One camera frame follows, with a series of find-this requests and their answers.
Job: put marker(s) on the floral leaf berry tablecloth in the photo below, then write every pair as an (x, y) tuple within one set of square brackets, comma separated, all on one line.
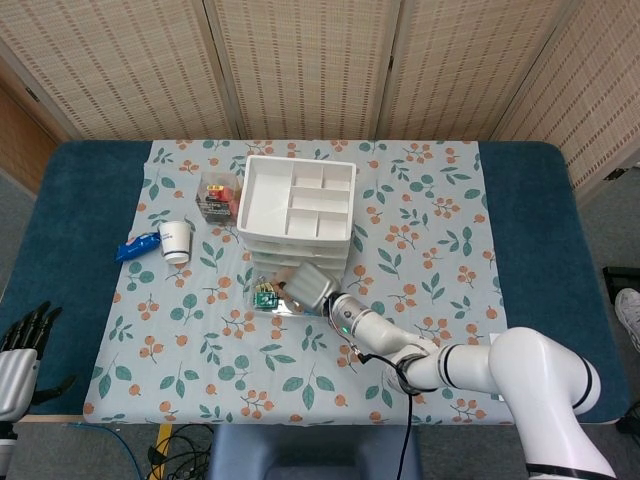
[(200, 360)]

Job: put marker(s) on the clear plastic box with toys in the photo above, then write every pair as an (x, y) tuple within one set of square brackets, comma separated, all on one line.
[(215, 200)]

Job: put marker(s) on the white drawer organizer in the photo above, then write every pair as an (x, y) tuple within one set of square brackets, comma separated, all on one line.
[(265, 200)]

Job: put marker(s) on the woven rattan folding screen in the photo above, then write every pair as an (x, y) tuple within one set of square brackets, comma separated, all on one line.
[(310, 65)]

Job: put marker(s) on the brown wooden door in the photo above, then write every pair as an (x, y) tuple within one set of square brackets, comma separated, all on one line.
[(20, 140)]

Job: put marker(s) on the black stand foot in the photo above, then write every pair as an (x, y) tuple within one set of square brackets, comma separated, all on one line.
[(620, 280)]

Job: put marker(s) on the left robot hand black silver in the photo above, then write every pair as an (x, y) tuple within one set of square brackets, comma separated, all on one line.
[(15, 370)]

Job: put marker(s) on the white paper cup blue stripe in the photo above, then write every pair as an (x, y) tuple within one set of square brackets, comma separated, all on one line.
[(176, 242)]

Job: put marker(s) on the right robot hand black silver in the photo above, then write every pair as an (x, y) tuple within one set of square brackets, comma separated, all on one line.
[(310, 285)]

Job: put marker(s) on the teal table cover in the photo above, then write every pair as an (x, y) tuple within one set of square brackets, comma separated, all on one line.
[(75, 225)]

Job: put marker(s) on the small green box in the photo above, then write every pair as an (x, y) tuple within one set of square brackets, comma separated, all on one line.
[(265, 300)]

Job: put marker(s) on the blue snack packet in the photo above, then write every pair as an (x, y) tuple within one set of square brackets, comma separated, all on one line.
[(136, 248)]

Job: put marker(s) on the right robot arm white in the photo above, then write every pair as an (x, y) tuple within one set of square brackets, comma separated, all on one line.
[(525, 370)]

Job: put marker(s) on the white sneaker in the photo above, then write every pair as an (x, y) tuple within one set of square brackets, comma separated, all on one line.
[(629, 315)]

